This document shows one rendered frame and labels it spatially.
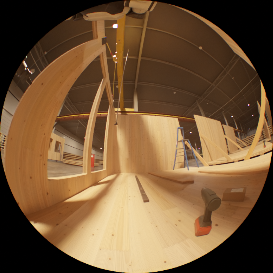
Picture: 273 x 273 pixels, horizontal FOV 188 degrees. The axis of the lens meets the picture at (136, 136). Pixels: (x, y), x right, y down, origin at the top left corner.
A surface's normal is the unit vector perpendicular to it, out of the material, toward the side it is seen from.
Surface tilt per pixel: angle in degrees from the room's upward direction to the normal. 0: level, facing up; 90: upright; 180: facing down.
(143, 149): 90
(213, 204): 90
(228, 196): 90
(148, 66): 180
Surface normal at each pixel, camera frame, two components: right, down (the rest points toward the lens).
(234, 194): -0.97, -0.05
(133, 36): 0.03, 0.95
